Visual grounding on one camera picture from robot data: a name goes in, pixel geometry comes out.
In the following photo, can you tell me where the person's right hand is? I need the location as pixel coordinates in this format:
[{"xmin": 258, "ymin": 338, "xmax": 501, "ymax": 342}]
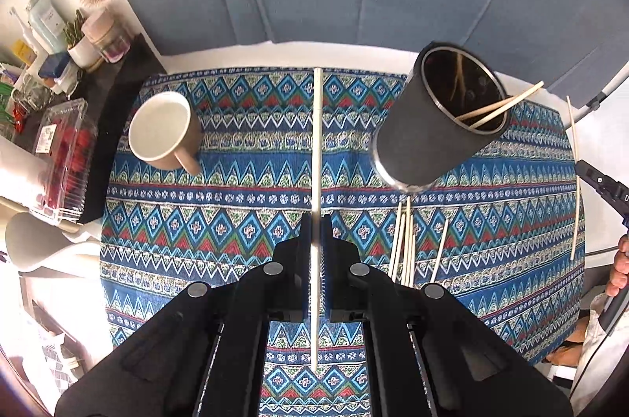
[{"xmin": 605, "ymin": 235, "xmax": 629, "ymax": 298}]

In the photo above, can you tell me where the blue patterned tablecloth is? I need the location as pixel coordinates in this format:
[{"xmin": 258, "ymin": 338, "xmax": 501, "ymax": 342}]
[{"xmin": 99, "ymin": 70, "xmax": 588, "ymax": 417}]

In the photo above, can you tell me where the wooden chopstick in holder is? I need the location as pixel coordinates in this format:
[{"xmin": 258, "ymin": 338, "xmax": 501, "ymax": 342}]
[
  {"xmin": 469, "ymin": 81, "xmax": 545, "ymax": 130},
  {"xmin": 456, "ymin": 97, "xmax": 514, "ymax": 121}
]

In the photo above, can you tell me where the beige ceramic mug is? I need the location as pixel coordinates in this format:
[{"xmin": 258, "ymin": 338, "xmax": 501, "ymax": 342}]
[{"xmin": 128, "ymin": 91, "xmax": 202, "ymax": 176}]

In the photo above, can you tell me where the black utensil holder cup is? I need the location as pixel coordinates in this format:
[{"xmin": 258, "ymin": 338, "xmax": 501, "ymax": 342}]
[{"xmin": 370, "ymin": 42, "xmax": 509, "ymax": 193}]

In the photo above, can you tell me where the black side shelf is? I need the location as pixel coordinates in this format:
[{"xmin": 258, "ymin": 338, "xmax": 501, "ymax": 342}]
[{"xmin": 14, "ymin": 33, "xmax": 169, "ymax": 226}]

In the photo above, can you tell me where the clear box of strawberries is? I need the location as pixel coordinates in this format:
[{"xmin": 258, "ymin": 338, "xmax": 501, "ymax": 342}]
[{"xmin": 30, "ymin": 97, "xmax": 98, "ymax": 225}]

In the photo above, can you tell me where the white pot with succulent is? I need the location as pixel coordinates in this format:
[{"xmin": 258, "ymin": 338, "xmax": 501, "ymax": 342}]
[{"xmin": 63, "ymin": 9, "xmax": 102, "ymax": 72}]

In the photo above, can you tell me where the pink lidded glass jar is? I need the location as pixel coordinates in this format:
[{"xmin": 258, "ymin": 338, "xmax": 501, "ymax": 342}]
[{"xmin": 81, "ymin": 8, "xmax": 131, "ymax": 64}]

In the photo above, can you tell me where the dark blue small box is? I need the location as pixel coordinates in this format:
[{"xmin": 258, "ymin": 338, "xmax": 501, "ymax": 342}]
[{"xmin": 39, "ymin": 51, "xmax": 70, "ymax": 79}]

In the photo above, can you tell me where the pale green lotion bottle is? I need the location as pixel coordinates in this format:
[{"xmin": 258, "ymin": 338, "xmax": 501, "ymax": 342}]
[{"xmin": 26, "ymin": 0, "xmax": 67, "ymax": 54}]

